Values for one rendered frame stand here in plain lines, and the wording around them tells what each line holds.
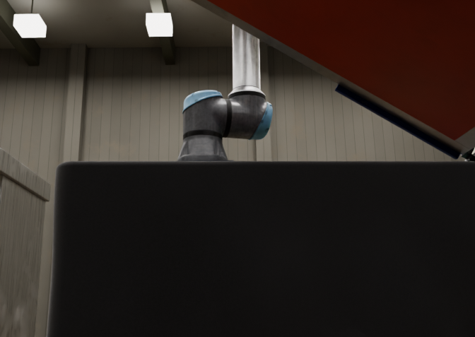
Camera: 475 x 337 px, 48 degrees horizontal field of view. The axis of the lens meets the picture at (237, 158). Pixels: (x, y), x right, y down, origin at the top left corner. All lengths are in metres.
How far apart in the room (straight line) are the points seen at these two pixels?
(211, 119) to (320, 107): 9.89
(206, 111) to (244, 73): 0.18
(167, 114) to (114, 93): 1.21
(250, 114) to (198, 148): 0.20
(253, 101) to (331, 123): 9.74
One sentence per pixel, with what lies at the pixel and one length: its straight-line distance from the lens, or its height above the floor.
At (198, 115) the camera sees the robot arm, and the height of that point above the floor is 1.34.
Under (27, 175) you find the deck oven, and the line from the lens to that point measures 4.32.
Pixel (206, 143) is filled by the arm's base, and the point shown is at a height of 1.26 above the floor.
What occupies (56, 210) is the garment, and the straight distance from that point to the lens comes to 0.59.
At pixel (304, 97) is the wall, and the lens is 11.45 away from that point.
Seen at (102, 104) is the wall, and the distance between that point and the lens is 11.57.
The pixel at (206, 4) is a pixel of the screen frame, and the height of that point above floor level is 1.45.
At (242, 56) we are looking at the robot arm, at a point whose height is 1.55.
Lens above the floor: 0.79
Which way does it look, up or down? 16 degrees up
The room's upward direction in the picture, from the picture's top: 1 degrees counter-clockwise
